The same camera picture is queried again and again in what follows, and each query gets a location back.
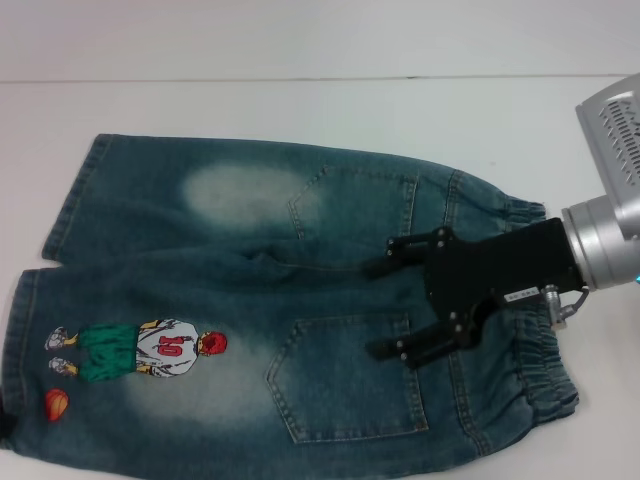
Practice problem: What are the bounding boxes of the blue denim shorts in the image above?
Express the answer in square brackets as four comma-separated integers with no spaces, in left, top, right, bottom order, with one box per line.
[2,132,581,480]

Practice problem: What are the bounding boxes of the silver right gripper cable plug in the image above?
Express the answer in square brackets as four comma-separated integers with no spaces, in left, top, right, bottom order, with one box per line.
[543,282,590,330]

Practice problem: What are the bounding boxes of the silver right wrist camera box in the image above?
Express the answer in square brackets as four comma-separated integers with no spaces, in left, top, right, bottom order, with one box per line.
[574,72,640,214]

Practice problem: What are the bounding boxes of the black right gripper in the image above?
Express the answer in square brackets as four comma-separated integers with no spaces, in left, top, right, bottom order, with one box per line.
[361,216,587,372]

